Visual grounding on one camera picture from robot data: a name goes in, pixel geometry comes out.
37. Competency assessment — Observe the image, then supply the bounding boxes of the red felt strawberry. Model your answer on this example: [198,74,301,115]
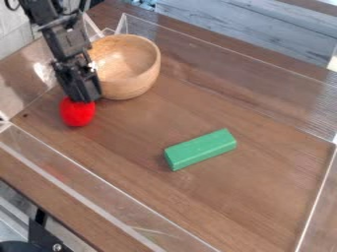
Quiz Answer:
[59,97,96,127]

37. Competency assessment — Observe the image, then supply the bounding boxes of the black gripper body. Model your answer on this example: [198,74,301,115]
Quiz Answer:
[17,0,95,65]

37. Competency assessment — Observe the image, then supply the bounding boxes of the black clamp mount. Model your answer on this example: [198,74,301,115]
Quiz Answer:
[0,209,75,252]

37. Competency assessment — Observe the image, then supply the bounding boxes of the green rectangular block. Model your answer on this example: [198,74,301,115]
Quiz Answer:
[163,129,237,171]

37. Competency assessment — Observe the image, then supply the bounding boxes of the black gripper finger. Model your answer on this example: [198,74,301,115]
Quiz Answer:
[72,55,102,102]
[51,62,80,100]

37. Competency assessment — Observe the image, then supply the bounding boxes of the wooden bowl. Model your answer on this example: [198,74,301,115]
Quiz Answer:
[90,34,162,100]

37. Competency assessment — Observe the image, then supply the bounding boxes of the clear acrylic enclosure wall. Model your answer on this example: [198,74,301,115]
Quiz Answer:
[0,15,337,252]

